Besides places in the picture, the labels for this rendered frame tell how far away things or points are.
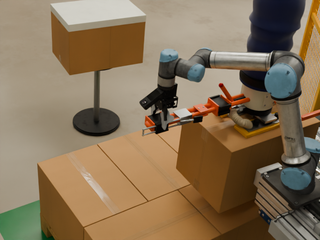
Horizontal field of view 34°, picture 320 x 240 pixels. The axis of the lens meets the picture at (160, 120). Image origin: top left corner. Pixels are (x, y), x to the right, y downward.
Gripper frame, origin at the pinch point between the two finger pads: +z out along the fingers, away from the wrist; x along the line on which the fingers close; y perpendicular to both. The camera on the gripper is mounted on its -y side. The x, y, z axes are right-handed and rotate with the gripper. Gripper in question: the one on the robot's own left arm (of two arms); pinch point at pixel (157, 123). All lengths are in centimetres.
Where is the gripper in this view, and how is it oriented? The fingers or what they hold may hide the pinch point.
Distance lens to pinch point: 231.7
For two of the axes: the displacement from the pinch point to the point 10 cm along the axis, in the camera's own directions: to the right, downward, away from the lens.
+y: 8.4, -2.4, 4.9
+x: -5.3, -5.2, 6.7
